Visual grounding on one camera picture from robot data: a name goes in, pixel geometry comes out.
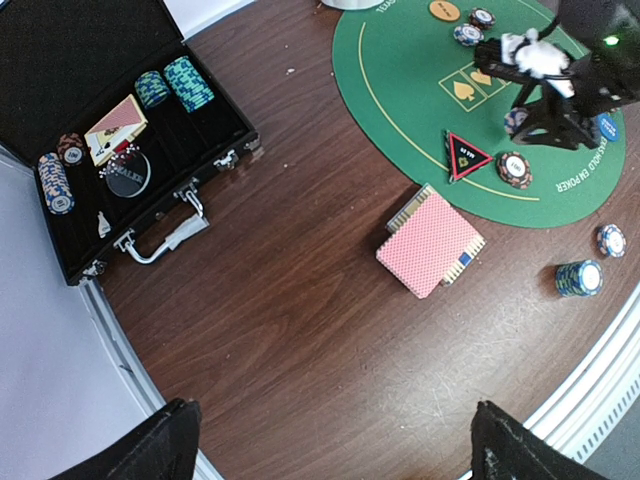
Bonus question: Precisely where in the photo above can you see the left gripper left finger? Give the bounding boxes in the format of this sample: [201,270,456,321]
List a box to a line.
[55,398,201,480]

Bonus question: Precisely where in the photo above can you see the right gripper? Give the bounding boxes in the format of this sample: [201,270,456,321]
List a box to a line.
[474,38,639,150]

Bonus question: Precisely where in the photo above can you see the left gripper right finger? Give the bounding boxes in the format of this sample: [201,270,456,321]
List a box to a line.
[471,401,605,480]

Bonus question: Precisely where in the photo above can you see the blue round dealer button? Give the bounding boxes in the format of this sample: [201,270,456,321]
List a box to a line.
[597,113,620,142]

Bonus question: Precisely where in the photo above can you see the blue chips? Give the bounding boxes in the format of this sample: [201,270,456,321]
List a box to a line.
[453,23,484,47]
[504,107,529,136]

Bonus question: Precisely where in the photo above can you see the black red triangle all-in marker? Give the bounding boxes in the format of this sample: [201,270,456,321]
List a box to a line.
[444,130,494,183]

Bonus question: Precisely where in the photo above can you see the orange round button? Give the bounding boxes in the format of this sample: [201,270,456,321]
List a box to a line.
[429,0,461,22]

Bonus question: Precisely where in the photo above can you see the light blue chip stack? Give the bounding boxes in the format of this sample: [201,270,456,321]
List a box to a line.
[596,224,627,258]

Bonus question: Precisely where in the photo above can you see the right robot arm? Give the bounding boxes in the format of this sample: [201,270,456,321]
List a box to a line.
[474,1,639,150]

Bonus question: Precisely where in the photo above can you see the round green poker mat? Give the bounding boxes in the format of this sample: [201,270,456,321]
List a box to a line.
[333,1,628,228]

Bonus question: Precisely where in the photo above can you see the dark blue chip stack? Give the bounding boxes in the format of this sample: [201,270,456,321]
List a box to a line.
[555,260,604,297]

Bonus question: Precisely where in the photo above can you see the gold blue card box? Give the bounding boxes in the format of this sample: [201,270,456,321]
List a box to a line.
[385,182,487,289]

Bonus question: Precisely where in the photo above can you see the pink playing card deck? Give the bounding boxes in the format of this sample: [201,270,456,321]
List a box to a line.
[375,192,487,300]

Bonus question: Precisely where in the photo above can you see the lower white ceramic bowl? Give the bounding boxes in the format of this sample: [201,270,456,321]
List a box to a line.
[321,0,384,11]

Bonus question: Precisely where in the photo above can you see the blue chip stack in case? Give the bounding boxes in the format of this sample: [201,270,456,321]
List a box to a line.
[37,153,75,215]

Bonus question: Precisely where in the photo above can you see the clear dealer puck in case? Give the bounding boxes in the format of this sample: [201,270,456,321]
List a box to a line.
[99,144,151,198]

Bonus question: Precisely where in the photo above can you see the brown chip stack in case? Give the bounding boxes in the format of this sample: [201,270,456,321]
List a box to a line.
[56,133,85,166]

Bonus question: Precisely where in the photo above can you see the cards in case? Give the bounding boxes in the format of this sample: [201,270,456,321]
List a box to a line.
[84,94,148,167]

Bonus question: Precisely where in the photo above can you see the black poker chip case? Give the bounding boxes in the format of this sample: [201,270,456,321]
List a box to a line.
[1,1,261,285]

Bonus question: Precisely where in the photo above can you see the teal chip stack in case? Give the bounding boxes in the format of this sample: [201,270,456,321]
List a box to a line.
[163,56,215,113]

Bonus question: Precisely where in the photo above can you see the aluminium front rail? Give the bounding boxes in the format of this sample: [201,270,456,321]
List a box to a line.
[524,289,640,463]

